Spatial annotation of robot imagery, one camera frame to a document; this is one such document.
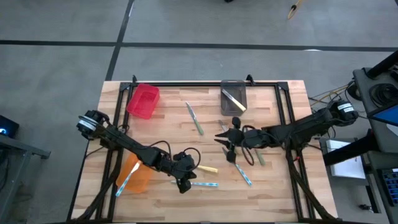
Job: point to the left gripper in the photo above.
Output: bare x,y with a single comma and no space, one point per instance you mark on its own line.
172,166

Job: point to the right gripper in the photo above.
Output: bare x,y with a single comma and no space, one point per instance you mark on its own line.
253,138

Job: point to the blue white patterned knife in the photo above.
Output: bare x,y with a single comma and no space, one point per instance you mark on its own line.
244,175
126,182

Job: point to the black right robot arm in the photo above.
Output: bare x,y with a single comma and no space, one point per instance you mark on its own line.
298,129

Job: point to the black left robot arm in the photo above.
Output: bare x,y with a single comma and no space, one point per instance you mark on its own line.
130,143

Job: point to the blue white patterned fork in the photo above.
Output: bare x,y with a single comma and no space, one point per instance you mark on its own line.
205,184

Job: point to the grey translucent plastic bin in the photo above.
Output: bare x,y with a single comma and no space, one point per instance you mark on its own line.
228,107

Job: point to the orange plastic bin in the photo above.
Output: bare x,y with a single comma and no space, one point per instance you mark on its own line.
140,180

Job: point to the black table clamp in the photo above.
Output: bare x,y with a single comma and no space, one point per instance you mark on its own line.
134,79
250,79

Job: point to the pink-red plastic bin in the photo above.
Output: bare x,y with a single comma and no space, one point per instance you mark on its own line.
143,102

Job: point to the black slanted beam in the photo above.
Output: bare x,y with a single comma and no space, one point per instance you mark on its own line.
345,152
384,63

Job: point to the white box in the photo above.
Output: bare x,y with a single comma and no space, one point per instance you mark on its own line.
345,168

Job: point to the grey desk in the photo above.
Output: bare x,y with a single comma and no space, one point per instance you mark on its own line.
363,93

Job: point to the small black floor object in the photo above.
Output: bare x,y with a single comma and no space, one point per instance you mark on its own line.
365,208

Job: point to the blue panel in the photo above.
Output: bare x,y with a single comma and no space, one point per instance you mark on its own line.
388,116

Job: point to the grey metal cart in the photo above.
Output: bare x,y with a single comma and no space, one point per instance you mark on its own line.
28,149

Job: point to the blue keyed device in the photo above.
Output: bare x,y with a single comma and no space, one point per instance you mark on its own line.
392,186

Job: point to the black device with blue light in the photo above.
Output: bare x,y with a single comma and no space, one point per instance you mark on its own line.
11,124

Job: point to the black aluminium table frame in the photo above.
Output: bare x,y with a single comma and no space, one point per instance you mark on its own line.
202,84

